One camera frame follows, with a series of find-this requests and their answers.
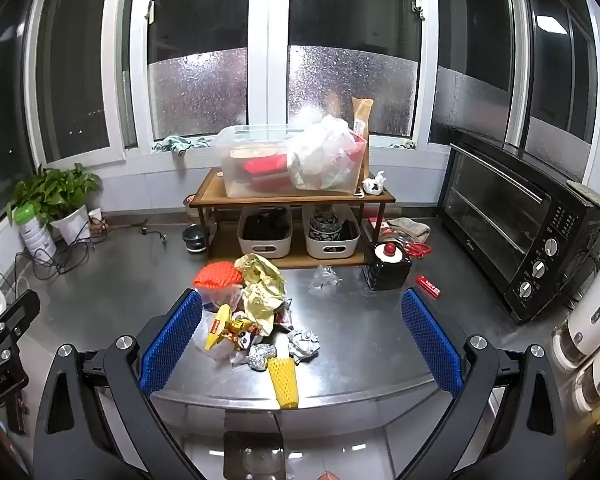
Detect green potted plant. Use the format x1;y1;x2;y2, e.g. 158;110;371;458
5;162;103;246

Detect white bottle with green cap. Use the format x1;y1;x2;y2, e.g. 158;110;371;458
12;202;58;263

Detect red flat box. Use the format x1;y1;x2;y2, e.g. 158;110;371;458
242;156;288;177

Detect white plastic bags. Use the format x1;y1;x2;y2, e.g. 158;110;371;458
286;115;366;191

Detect yellow foam net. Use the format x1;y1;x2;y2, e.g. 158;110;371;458
267;357;299;409

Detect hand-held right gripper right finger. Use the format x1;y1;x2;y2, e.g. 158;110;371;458
395;287;568;480

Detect black cables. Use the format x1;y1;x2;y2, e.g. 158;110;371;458
0;220;112;302

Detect wooden shelf rack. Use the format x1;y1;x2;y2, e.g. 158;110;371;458
189;167;397;270

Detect brown paper bag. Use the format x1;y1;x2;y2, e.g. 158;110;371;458
351;96;375;136

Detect clear plastic storage box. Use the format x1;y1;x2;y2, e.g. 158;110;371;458
215;124;370;200

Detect orange foam net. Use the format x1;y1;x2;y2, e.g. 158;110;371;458
193;261;243;291

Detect beige cloth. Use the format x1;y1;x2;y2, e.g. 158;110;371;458
386;217;431;246

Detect black bowl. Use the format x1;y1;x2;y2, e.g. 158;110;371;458
182;225;211;253

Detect clear plastic wrapper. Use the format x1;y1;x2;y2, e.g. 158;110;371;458
308;265;342;295

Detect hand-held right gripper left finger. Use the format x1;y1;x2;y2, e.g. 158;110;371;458
32;287;216;480

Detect black jar with red knob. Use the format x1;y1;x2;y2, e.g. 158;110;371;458
364;241;412;291

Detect white tissue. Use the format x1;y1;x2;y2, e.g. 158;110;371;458
289;329;322;363

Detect colourful snack wrapper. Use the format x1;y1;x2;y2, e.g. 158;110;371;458
230;317;263;351

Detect green cloth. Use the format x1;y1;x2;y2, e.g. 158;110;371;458
152;135;213;158

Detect black toaster oven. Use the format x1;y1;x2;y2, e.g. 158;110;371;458
440;129;600;325

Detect white framed window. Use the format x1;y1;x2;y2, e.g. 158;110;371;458
25;0;531;161

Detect yellow snack packet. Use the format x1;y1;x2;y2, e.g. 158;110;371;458
204;304;233;351

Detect patterned ceramic bowl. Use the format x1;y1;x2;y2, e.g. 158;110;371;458
310;212;342;241

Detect silver foil ball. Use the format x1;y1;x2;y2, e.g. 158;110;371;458
247;344;277;372

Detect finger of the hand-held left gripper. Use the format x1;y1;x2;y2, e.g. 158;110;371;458
0;290;42;356

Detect white storage basket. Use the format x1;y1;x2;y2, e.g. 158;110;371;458
302;205;361;260
237;206;293;260

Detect crumpled yellow paper wrapper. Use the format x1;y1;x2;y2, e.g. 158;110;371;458
235;254;287;336

